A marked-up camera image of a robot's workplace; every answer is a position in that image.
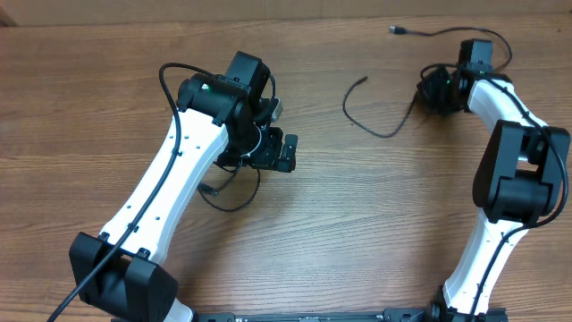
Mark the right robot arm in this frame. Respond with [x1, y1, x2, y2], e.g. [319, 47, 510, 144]
[417, 39, 570, 321]

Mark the short black cable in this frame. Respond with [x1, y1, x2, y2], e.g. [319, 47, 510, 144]
[196, 163, 262, 213]

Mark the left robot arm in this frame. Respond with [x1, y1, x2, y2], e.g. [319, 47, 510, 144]
[69, 52, 298, 321]

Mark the long black USB cable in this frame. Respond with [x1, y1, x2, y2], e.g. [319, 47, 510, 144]
[342, 25, 513, 139]

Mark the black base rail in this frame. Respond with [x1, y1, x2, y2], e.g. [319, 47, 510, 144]
[111, 307, 509, 322]

